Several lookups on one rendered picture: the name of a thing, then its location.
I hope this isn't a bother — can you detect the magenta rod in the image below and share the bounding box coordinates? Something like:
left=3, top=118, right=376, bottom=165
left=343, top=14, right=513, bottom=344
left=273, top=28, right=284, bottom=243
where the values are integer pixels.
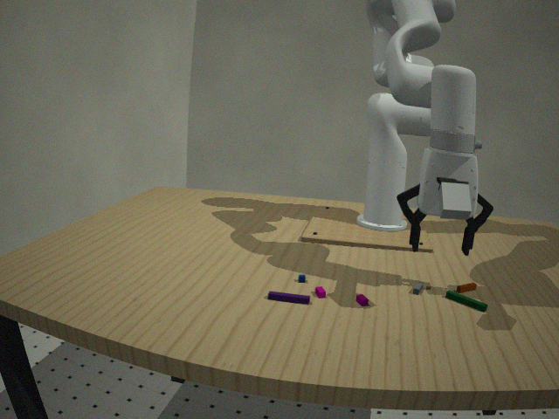
left=356, top=294, right=369, bottom=306
left=315, top=286, right=326, bottom=299

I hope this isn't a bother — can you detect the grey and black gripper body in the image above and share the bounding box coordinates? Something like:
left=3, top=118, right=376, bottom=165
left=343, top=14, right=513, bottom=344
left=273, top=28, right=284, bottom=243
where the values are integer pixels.
left=417, top=147, right=478, bottom=218

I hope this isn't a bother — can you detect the purple rod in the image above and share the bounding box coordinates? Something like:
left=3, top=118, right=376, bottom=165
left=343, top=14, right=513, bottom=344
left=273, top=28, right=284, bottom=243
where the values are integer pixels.
left=268, top=291, right=310, bottom=305

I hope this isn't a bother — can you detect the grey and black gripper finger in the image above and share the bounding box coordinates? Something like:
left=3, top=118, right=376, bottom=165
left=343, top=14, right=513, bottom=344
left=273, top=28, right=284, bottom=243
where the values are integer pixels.
left=462, top=194, right=493, bottom=256
left=397, top=184, right=427, bottom=252

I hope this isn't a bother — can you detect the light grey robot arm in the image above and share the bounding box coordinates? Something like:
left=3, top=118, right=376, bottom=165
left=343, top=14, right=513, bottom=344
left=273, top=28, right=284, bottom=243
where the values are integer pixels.
left=357, top=0, right=482, bottom=231

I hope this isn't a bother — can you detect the green rod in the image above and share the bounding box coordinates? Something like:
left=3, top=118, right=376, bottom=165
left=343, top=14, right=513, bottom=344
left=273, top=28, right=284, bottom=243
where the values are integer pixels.
left=445, top=291, right=487, bottom=312

